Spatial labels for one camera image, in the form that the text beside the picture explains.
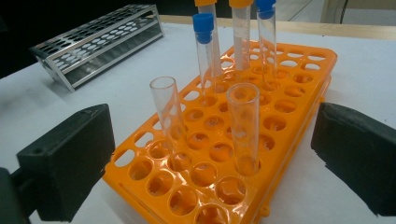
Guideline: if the blue-capped glass test tube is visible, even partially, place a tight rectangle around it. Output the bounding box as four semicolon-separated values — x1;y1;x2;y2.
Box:
255;0;278;85
191;12;219;97

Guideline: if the orange plastic test tube rack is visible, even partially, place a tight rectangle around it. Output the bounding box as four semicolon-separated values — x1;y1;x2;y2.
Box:
102;40;339;224

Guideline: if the orange-capped glass test tube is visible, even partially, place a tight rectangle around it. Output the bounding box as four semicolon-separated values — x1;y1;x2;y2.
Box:
194;0;223;77
228;0;255;73

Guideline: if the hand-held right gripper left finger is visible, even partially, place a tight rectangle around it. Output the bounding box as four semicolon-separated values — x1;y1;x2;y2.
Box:
17;103;116;222

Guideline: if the metal test tube rack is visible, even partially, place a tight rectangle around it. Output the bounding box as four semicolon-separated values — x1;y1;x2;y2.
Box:
29;3;165;92

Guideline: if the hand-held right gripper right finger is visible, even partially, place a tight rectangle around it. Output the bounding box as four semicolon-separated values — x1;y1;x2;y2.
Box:
311;102;396;217

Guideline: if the black hanging cable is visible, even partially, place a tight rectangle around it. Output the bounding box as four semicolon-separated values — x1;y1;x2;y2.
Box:
338;0;349;24

